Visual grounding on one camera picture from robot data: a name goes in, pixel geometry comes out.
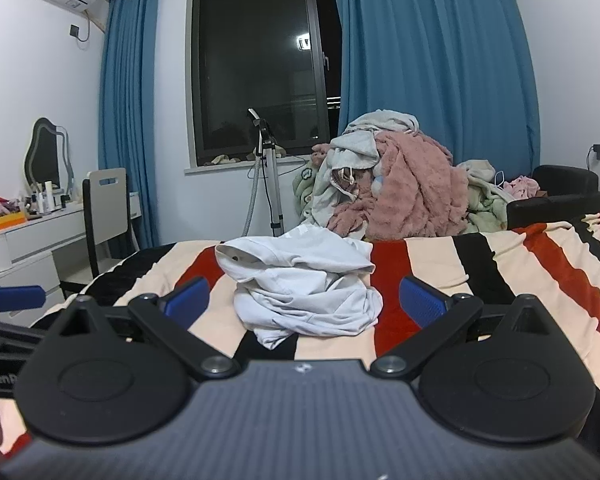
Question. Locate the white t-shirt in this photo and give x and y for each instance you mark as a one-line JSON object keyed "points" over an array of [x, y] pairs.
{"points": [[300, 285]]}

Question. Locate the row of cosmetic bottles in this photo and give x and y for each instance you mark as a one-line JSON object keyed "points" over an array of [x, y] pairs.
{"points": [[47, 200]]}

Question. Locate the green cartoon blanket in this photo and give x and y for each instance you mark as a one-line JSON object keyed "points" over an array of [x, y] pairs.
{"points": [[305, 185]]}

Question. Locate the dark window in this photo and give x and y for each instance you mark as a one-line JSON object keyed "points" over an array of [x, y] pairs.
{"points": [[260, 60]]}

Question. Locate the orange box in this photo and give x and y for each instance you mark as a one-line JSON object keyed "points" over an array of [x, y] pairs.
{"points": [[2, 221]]}

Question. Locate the pink fluffy blanket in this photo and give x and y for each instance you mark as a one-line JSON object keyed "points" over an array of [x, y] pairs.
{"points": [[420, 185]]}

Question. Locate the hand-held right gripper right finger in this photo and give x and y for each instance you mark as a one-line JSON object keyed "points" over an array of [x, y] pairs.
{"points": [[422, 302]]}

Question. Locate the beige plush item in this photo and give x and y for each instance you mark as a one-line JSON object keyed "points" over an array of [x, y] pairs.
{"points": [[222, 159], [280, 151]]}

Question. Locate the wide blue curtain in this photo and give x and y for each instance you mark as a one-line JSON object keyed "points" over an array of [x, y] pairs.
{"points": [[430, 60]]}

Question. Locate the white dressing desk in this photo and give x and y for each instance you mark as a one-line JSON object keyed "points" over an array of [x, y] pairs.
{"points": [[30, 250]]}

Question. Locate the wavy vanity mirror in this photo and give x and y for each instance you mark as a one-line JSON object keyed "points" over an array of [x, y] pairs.
{"points": [[45, 155]]}

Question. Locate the striped plush blanket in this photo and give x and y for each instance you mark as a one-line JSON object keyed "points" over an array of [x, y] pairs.
{"points": [[530, 270]]}

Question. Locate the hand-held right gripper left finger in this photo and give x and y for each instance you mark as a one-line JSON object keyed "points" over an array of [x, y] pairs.
{"points": [[187, 302]]}

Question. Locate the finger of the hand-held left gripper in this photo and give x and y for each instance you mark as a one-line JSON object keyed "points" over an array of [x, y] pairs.
{"points": [[17, 298]]}

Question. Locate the pale green cloth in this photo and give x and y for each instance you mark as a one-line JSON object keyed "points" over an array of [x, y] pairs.
{"points": [[482, 200]]}

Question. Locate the grey black chair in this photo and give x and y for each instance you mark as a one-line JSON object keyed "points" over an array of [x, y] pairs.
{"points": [[107, 205]]}

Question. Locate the black armchair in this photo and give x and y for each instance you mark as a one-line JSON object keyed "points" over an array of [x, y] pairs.
{"points": [[565, 187]]}

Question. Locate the pink cloth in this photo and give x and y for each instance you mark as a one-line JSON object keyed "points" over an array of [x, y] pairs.
{"points": [[522, 187]]}

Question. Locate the small grey wall socket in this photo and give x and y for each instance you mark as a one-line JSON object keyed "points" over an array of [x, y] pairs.
{"points": [[75, 31]]}

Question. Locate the silver tripod stand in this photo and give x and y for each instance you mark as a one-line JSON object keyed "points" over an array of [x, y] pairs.
{"points": [[270, 170]]}

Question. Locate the grey hoodie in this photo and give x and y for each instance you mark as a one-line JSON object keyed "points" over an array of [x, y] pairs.
{"points": [[360, 142]]}

